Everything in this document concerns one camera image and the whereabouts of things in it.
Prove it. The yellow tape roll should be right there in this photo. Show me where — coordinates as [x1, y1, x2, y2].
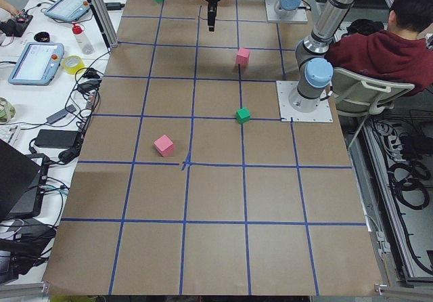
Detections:
[61, 56, 86, 75]

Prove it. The green cube on grid line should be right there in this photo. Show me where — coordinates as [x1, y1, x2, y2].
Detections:
[235, 108, 251, 125]

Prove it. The clear bottle red cap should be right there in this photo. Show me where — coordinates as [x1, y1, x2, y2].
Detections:
[72, 23, 94, 55]

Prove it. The black laptop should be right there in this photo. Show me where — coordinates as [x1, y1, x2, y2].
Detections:
[1, 141, 49, 221]

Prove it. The black round container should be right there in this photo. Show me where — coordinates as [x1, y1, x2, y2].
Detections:
[34, 32, 51, 43]

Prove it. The near teach pendant tablet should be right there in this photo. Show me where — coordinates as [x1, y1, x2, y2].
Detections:
[8, 42, 64, 86]

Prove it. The white office chair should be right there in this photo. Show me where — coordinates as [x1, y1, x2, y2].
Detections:
[329, 67, 415, 149]

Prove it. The pink cube near arm base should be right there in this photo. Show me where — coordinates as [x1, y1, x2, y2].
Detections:
[235, 47, 251, 67]

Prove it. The teach pendant tablet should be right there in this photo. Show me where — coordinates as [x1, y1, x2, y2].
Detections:
[8, 42, 64, 86]
[44, 0, 90, 22]

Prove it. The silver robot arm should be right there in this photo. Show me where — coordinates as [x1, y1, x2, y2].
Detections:
[274, 0, 309, 17]
[289, 0, 354, 112]

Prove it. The aluminium frame post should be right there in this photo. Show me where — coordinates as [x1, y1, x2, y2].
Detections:
[87, 0, 118, 49]

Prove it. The far teach pendant tablet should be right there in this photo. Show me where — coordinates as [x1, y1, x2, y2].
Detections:
[44, 0, 90, 22]

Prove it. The black power adapter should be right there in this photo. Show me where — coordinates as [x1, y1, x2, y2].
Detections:
[35, 129, 78, 149]

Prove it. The person in red hoodie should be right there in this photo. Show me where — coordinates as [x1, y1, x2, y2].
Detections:
[325, 0, 432, 96]

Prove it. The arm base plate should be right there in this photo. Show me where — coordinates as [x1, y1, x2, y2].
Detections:
[265, 0, 308, 24]
[276, 81, 333, 123]

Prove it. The pink cube mid table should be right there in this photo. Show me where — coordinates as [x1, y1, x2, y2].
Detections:
[154, 135, 175, 157]

